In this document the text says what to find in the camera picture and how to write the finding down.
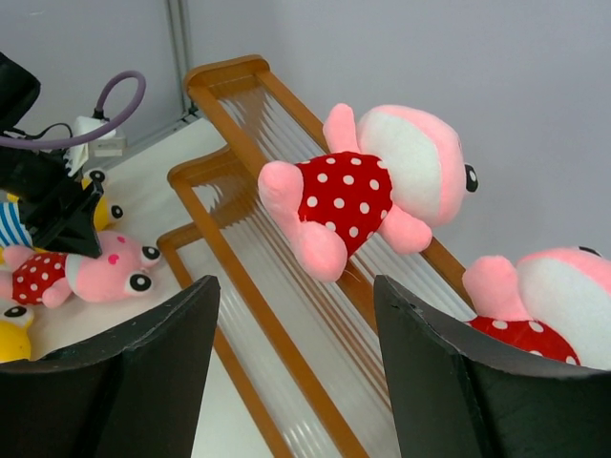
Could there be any yellow blue-striped toy left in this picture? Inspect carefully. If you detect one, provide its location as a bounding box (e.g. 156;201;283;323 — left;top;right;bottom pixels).
1;194;125;263

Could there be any yellow pink-striped toy left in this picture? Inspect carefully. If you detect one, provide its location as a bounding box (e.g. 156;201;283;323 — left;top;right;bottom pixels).
0;305;34;364

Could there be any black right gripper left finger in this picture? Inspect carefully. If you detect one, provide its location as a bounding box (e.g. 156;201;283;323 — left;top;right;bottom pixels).
1;276;221;458

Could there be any pink red-dotted toy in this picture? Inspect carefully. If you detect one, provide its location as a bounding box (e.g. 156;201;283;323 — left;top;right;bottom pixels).
462;246;610;370
258;103;479;282
1;230;161;308

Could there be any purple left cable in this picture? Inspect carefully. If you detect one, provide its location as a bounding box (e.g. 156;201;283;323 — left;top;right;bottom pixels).
0;70;147;150

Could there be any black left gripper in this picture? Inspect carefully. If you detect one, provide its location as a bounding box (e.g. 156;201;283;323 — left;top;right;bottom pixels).
1;146;104;258

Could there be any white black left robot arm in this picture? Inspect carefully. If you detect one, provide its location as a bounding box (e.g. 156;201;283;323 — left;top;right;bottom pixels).
1;55;103;258

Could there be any brown wooden shelf rack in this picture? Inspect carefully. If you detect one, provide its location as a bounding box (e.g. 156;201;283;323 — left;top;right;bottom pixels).
158;54;471;457

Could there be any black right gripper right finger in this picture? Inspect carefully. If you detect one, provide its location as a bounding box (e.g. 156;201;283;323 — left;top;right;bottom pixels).
373;276;610;458

